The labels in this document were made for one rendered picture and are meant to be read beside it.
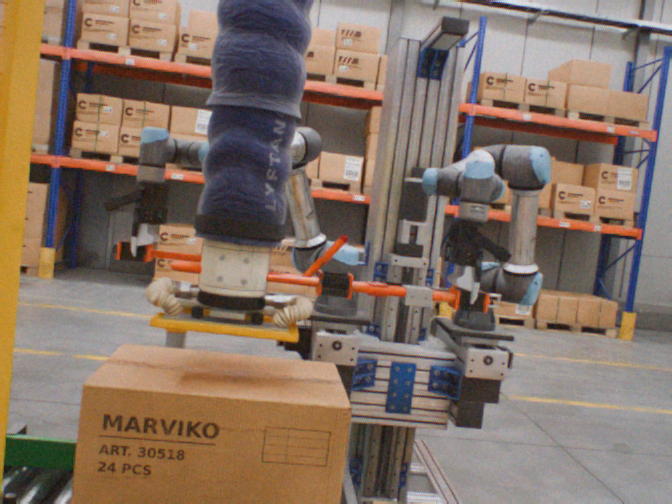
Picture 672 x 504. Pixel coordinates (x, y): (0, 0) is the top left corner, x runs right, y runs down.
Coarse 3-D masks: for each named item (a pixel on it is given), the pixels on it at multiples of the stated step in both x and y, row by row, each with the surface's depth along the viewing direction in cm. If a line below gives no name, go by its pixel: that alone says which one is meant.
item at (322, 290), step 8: (320, 272) 158; (328, 272) 167; (320, 280) 158; (328, 280) 158; (336, 280) 158; (344, 280) 158; (352, 280) 159; (320, 288) 158; (328, 288) 158; (336, 288) 159; (344, 288) 159; (336, 296) 158; (344, 296) 158
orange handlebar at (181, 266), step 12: (156, 252) 182; (168, 252) 183; (180, 252) 183; (180, 264) 156; (192, 264) 157; (276, 276) 158; (288, 276) 159; (300, 276) 160; (312, 276) 164; (360, 288) 160; (372, 288) 161; (384, 288) 161; (396, 288) 162; (432, 300) 163; (444, 300) 163
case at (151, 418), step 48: (96, 384) 140; (144, 384) 145; (192, 384) 149; (240, 384) 154; (288, 384) 159; (336, 384) 164; (96, 432) 141; (144, 432) 142; (192, 432) 143; (240, 432) 144; (288, 432) 146; (336, 432) 147; (96, 480) 142; (144, 480) 143; (192, 480) 144; (240, 480) 145; (288, 480) 146; (336, 480) 148
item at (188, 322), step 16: (160, 320) 145; (176, 320) 146; (192, 320) 147; (208, 320) 149; (224, 320) 151; (240, 320) 154; (256, 320) 151; (240, 336) 147; (256, 336) 147; (272, 336) 148; (288, 336) 148
